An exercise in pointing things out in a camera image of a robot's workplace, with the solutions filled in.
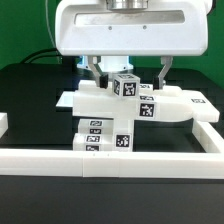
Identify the white block at left edge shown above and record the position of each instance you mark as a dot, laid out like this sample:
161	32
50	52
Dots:
3	123

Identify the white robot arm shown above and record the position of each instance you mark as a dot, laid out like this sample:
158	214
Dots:
113	63

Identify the white marker sheet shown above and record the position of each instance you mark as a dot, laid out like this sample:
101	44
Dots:
65	100

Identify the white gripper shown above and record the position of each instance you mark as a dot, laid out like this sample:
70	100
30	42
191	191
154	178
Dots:
164	28

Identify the white chair back part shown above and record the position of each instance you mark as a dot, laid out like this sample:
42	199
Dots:
171	104

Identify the white chair seat part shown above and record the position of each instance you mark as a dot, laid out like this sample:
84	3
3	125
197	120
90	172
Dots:
123	132

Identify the white U-shaped fence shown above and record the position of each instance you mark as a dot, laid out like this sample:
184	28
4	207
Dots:
206	165

